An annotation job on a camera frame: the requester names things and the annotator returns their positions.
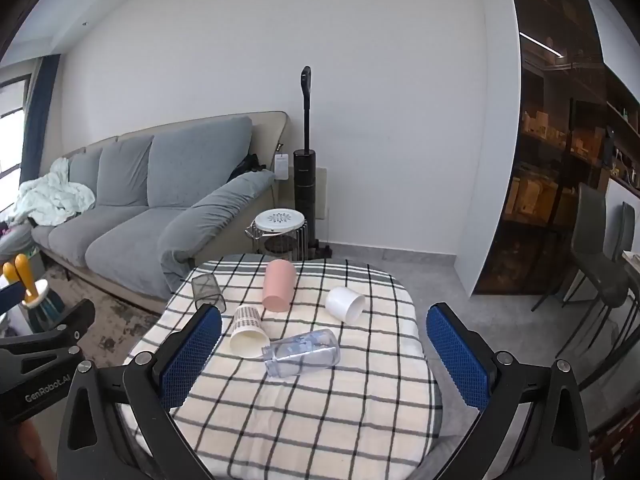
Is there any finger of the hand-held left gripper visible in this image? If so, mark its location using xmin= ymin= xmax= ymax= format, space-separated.
xmin=0 ymin=284 xmax=25 ymax=312
xmin=0 ymin=299 xmax=97 ymax=357

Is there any yellow rabbit toy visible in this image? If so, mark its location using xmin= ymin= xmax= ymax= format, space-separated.
xmin=2 ymin=254 xmax=52 ymax=311

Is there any dark glass cabinet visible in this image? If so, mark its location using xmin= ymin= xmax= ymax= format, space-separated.
xmin=472 ymin=0 xmax=640 ymax=297

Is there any white round side table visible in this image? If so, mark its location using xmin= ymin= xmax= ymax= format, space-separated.
xmin=244 ymin=208 xmax=307 ymax=261

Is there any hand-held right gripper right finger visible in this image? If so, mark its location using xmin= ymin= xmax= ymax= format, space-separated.
xmin=425 ymin=302 xmax=591 ymax=480

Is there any checked tablecloth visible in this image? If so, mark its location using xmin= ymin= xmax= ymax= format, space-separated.
xmin=122 ymin=254 xmax=437 ymax=480

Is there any light green blanket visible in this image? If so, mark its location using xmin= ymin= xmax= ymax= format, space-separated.
xmin=0 ymin=157 xmax=96 ymax=227

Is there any black upright vacuum cleaner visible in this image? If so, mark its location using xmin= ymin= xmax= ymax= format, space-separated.
xmin=292 ymin=66 xmax=334 ymax=260

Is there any white cup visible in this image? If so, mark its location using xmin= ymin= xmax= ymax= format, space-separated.
xmin=325 ymin=286 xmax=366 ymax=324

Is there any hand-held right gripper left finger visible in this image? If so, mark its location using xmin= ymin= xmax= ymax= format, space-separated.
xmin=56 ymin=304 xmax=223 ymax=480

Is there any blue curtain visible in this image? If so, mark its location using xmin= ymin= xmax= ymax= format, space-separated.
xmin=22 ymin=54 xmax=61 ymax=175

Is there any patterned paper cup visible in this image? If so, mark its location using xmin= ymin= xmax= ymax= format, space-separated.
xmin=229 ymin=304 xmax=271 ymax=359

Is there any clear plastic cup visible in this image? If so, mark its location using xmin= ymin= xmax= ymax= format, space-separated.
xmin=261 ymin=328 xmax=342 ymax=379

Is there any window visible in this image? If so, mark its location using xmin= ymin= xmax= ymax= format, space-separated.
xmin=0 ymin=74 xmax=32 ymax=222

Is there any patterned floor rug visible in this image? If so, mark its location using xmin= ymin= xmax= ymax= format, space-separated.
xmin=30 ymin=264 xmax=162 ymax=357

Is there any grey dining chair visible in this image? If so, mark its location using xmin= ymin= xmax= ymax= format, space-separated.
xmin=531 ymin=183 xmax=632 ymax=357
xmin=602 ymin=201 xmax=640 ymax=311

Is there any dark wooden chair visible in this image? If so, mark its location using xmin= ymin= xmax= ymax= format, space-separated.
xmin=584 ymin=400 xmax=640 ymax=480

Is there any grey sofa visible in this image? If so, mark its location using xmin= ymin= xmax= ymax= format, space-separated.
xmin=31 ymin=111 xmax=290 ymax=314

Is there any grey transparent cup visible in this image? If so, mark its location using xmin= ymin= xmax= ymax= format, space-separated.
xmin=191 ymin=274 xmax=227 ymax=314

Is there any pink cup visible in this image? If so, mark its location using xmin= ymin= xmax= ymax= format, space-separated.
xmin=262 ymin=259 xmax=297 ymax=312

